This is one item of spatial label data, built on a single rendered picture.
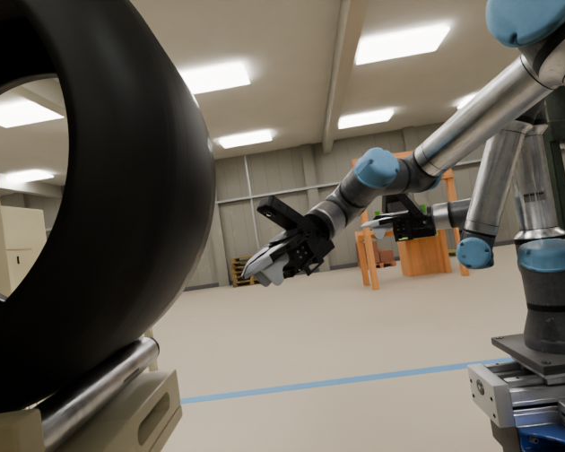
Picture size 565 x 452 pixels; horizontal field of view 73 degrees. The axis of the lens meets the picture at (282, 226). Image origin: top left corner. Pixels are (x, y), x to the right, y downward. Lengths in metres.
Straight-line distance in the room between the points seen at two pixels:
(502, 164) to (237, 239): 10.34
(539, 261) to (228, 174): 10.62
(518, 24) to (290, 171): 10.65
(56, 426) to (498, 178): 0.94
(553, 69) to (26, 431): 0.60
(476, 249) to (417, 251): 6.75
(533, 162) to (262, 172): 10.26
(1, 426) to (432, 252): 7.68
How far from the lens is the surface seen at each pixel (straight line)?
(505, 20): 0.57
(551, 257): 1.01
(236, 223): 11.15
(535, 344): 1.05
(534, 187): 1.15
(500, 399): 1.00
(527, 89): 0.73
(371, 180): 0.75
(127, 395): 0.62
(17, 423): 0.34
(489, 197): 1.02
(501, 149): 1.03
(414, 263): 7.74
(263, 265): 0.66
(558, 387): 1.04
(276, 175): 11.12
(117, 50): 0.45
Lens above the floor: 1.04
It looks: 2 degrees up
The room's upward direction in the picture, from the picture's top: 9 degrees counter-clockwise
